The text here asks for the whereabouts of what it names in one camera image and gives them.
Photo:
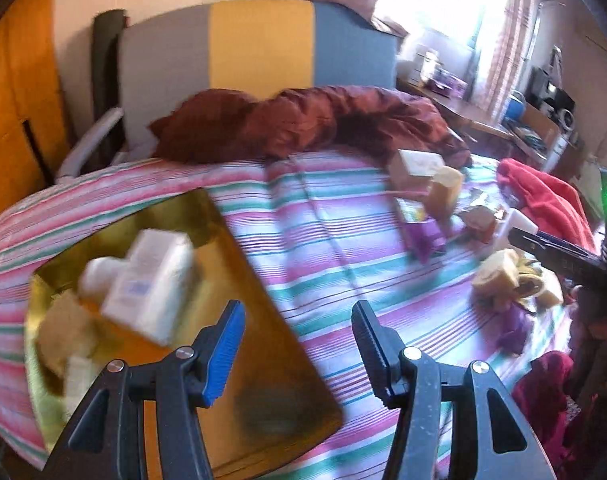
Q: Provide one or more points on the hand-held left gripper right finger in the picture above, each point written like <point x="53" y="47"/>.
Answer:
<point x="378" y="360"/>

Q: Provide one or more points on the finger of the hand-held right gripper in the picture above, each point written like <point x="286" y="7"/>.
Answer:
<point x="553" y="252"/>

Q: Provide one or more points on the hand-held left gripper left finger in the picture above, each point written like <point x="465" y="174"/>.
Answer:
<point x="228" y="355"/>

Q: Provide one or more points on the yellow cloth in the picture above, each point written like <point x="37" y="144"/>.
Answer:
<point x="538" y="285"/>

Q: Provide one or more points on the golden tin box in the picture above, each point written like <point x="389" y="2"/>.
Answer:
<point x="263" y="340"/>

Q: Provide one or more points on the yellow sponge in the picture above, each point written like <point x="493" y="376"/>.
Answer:
<point x="446" y="192"/>
<point x="496" y="272"/>
<point x="65" y="332"/>
<point x="80" y="385"/>

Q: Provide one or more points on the purple snack packet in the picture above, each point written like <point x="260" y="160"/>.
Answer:
<point x="513" y="332"/>
<point x="423" y="232"/>

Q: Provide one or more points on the white cardboard box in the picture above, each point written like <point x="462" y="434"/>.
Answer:
<point x="148" y="285"/>

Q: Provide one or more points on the red cloth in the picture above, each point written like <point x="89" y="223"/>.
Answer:
<point x="548" y="200"/>

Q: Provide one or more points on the small brown packet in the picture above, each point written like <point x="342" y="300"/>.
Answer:
<point x="478" y="220"/>

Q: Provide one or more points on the black appliance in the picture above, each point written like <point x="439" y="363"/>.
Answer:
<point x="551" y="92"/>

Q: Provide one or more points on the striped blanket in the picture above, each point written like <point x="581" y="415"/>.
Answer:
<point x="323" y="240"/>

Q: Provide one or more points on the magenta clothing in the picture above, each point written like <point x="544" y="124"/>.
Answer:
<point x="543" y="385"/>

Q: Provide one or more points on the blue container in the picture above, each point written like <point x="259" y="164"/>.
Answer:
<point x="516" y="105"/>

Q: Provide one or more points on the white plastic bottle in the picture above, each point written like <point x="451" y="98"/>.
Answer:
<point x="100" y="280"/>

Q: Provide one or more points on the beige cardboard box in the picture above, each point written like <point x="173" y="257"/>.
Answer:
<point x="413" y="167"/>

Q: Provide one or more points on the cluttered wooden desk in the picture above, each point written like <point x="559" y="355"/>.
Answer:
<point x="463" y="110"/>

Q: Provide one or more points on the white storage boxes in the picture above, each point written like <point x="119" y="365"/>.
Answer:
<point x="421" y="57"/>

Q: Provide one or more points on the brown duvet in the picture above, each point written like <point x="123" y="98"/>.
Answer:
<point x="303" y="120"/>

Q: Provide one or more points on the grey yellow blue chair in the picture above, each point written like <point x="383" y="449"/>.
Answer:
<point x="258" y="45"/>

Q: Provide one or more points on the wooden wardrobe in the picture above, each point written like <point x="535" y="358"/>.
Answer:
<point x="18" y="100"/>

